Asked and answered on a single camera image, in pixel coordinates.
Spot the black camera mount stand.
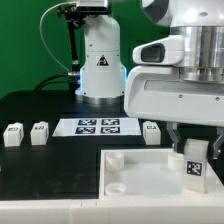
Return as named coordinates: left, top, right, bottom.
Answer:
left=56, top=0, right=113, bottom=91

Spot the white L-shaped obstacle fence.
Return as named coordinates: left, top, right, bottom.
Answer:
left=0, top=193, right=224, bottom=224

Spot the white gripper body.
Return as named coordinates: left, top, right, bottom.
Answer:
left=124, top=66, right=224, bottom=127

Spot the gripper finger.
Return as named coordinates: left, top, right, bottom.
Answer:
left=166, top=121, right=181, bottom=153
left=212, top=127, right=224, bottom=159

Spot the white square table top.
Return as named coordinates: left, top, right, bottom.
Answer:
left=99, top=149, right=224, bottom=199

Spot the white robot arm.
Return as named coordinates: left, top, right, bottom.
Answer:
left=76, top=0, right=224, bottom=158

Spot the white sheet with markers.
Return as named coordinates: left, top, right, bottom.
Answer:
left=53, top=118, right=141, bottom=137

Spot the black cable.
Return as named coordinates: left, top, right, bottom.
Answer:
left=33, top=73, right=78, bottom=92

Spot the grey cable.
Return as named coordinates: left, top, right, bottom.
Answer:
left=39, top=0, right=78, bottom=73

